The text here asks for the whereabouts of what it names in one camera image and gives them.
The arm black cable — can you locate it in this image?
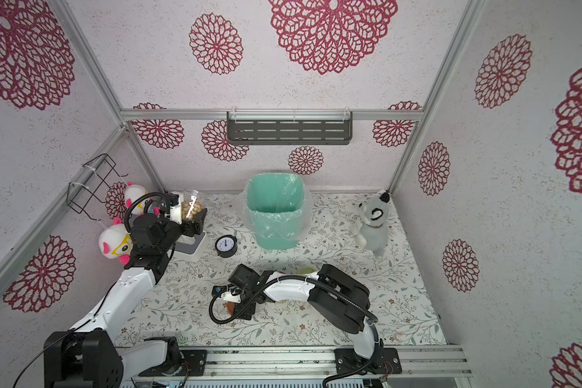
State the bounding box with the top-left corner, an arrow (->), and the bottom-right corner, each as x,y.
208,274 -> 384,388
123,191 -> 173,234

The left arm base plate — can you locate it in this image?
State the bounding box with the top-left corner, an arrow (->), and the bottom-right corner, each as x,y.
138,349 -> 207,378

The brown jar lid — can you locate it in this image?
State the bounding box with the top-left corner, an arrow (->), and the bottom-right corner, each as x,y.
224,302 -> 236,317

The black wire wall rack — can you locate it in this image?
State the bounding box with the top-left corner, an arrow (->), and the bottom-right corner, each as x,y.
65,153 -> 129,222

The black alarm clock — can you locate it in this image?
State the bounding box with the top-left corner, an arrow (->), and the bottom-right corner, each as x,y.
214,234 -> 238,258

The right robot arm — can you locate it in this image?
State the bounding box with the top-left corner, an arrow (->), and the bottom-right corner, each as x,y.
212,264 -> 380,360

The green lid peanut jar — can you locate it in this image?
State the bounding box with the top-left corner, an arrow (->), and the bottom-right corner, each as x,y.
296,266 -> 318,275

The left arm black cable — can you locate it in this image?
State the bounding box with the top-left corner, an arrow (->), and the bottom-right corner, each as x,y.
123,191 -> 173,234

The plush toy blue dotted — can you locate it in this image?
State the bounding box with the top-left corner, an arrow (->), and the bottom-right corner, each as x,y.
124,182 -> 160,217

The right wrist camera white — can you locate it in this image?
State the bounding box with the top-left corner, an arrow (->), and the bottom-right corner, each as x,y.
212,285 -> 242,304

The dark grey wall shelf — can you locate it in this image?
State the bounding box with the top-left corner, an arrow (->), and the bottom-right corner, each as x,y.
226,111 -> 353,146

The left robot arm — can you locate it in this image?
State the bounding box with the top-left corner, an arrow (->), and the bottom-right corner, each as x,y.
41,213 -> 202,387

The green trash bin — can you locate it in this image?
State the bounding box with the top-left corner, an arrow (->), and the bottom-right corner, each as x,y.
245,173 -> 306,251

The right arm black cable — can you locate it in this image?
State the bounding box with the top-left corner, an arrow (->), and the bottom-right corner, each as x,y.
208,274 -> 384,388

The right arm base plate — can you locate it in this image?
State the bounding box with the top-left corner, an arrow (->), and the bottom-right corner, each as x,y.
334,348 -> 403,375

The grey husky plush toy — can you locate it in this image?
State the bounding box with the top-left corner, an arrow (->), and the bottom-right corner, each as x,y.
352,190 -> 391,257

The plush toy red striped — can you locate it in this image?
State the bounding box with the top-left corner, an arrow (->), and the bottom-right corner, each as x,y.
98,218 -> 134,265

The glass peanut jar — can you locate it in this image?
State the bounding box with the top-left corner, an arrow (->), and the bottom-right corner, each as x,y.
181,190 -> 206,222

